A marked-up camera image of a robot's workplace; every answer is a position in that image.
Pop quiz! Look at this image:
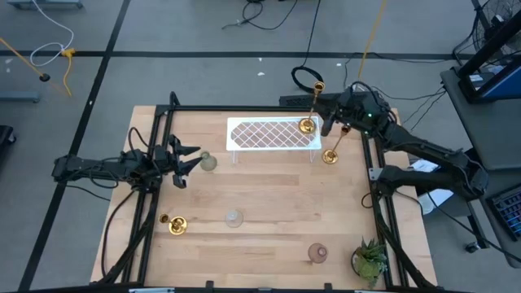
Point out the green succulent plant in pot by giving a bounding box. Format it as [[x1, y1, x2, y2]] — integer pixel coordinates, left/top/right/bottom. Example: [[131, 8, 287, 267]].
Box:
[[350, 237, 389, 290]]

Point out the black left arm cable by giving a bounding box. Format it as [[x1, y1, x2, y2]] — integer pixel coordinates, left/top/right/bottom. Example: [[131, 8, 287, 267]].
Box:
[[100, 188, 138, 278]]

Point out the yellow cord with black end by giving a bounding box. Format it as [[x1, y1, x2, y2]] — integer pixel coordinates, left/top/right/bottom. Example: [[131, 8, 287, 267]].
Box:
[[0, 37, 51, 83]]

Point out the white paper sheet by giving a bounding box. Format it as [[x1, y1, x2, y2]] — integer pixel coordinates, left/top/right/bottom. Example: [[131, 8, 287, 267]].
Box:
[[409, 159, 440, 173]]

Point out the medium gold candlestick holder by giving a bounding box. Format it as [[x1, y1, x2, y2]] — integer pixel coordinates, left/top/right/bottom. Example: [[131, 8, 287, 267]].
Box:
[[322, 125, 352, 166]]

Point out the black power strip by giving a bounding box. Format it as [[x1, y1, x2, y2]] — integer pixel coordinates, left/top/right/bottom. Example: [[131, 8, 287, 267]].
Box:
[[278, 94, 322, 108]]

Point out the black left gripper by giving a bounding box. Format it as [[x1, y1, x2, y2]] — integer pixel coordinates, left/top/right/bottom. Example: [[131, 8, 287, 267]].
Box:
[[152, 133, 204, 190]]

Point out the grey side cart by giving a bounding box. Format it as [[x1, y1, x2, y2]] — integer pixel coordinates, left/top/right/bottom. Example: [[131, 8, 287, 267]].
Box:
[[440, 54, 521, 173]]

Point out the black aluminium table frame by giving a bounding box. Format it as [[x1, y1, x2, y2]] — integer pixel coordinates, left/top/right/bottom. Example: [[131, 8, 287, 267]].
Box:
[[96, 90, 440, 293]]

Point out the white floor cable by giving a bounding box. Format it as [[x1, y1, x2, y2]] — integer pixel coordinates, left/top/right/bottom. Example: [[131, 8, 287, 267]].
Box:
[[29, 0, 76, 68]]

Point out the tall gold candlestick holder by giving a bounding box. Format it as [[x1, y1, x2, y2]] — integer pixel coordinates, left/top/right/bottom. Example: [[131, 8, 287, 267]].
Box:
[[297, 81, 326, 135]]

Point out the white lattice shelf rack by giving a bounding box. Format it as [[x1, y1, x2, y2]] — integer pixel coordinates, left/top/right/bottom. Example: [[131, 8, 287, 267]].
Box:
[[225, 116, 323, 164]]

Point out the short gold candlestick holder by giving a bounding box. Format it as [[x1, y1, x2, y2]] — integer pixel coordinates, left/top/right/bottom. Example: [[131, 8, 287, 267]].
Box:
[[158, 212, 189, 237]]

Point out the black coiled floor cable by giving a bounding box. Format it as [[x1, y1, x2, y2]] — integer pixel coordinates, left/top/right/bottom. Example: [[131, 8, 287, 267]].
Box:
[[290, 0, 326, 93]]

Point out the black tangled floor cable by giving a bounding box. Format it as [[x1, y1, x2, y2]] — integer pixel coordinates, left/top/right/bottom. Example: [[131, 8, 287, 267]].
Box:
[[221, 0, 299, 32]]

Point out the black floor fan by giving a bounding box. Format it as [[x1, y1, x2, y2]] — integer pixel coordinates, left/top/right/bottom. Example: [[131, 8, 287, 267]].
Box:
[[471, 0, 521, 56]]

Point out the yellow cable with plug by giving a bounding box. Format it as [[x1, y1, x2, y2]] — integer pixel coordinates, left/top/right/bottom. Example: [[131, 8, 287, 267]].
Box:
[[60, 47, 78, 98]]

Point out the green glass candle holder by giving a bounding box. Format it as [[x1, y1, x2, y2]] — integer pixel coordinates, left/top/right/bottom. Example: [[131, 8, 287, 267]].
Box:
[[199, 151, 218, 173]]

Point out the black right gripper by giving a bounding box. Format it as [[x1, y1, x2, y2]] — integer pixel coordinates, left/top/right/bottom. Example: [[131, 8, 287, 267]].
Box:
[[312, 85, 392, 138]]

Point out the black keyboard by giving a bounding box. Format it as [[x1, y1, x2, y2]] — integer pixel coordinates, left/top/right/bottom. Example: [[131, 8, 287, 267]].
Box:
[[485, 183, 521, 242]]

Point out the pink glass candle holder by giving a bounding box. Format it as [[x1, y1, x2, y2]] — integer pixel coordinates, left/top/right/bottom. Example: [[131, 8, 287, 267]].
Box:
[[307, 242, 330, 265]]

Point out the black and blue monitor box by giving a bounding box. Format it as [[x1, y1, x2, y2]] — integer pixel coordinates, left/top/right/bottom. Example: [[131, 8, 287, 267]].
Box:
[[456, 11, 521, 105]]

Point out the long yellow hanging cable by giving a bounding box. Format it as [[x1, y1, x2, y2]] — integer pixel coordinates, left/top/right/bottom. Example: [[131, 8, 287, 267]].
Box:
[[357, 0, 388, 81]]

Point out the grey furniture foot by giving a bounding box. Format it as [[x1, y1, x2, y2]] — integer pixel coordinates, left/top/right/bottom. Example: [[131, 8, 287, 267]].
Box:
[[0, 90, 42, 104], [7, 0, 85, 11]]

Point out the clear glass candle holder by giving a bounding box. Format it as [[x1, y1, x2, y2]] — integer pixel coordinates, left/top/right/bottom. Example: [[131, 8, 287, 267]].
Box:
[[225, 208, 245, 230]]

